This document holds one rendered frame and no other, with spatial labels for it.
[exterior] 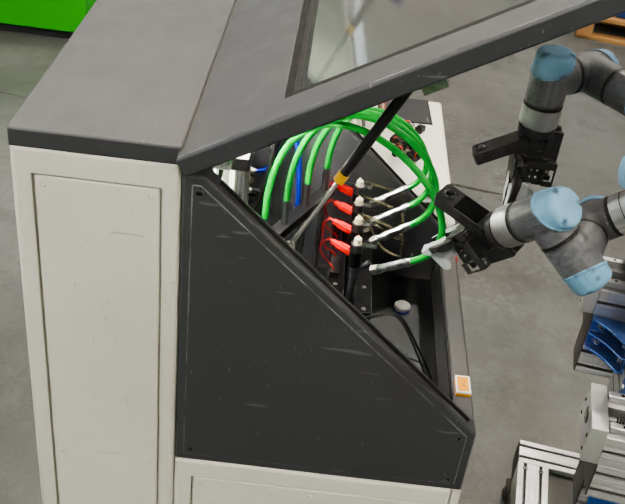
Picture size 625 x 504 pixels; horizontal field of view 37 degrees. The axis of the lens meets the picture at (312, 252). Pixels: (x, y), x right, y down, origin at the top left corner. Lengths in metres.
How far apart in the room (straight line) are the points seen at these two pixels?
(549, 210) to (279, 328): 0.51
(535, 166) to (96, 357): 0.91
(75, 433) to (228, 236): 0.58
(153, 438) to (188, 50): 0.76
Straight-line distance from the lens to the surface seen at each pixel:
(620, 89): 1.84
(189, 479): 2.00
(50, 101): 1.65
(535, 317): 3.83
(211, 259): 1.62
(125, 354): 1.79
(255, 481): 1.98
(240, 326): 1.70
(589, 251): 1.64
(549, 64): 1.81
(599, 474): 1.99
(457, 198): 1.73
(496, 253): 1.73
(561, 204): 1.59
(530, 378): 3.53
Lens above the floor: 2.24
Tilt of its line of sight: 35 degrees down
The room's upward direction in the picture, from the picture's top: 7 degrees clockwise
